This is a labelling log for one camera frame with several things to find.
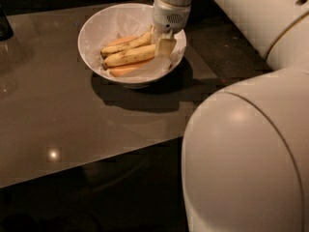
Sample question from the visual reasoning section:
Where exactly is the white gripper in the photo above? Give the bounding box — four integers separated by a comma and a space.
151, 0, 191, 58

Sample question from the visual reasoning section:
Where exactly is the yellow banana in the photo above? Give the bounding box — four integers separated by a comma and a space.
100, 25, 153, 58
103, 44, 155, 68

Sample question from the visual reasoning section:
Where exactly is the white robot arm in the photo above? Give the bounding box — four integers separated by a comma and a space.
154, 0, 309, 232

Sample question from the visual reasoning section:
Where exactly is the white paper bowl liner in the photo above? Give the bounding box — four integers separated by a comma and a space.
93, 10, 186, 82

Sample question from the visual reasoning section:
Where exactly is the white ceramic bowl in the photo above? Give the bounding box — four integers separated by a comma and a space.
77, 3, 186, 89

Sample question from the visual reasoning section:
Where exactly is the orange bread roll rear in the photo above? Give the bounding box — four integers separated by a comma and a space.
108, 36, 137, 46

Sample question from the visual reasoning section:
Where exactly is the orange bread roll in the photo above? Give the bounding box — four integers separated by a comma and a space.
108, 36, 137, 46
109, 60, 149, 77

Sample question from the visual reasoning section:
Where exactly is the orange bread roll front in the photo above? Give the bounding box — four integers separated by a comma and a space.
109, 60, 149, 77

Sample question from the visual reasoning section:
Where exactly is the dark object table corner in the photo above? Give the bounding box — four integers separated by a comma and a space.
0, 5, 14, 41

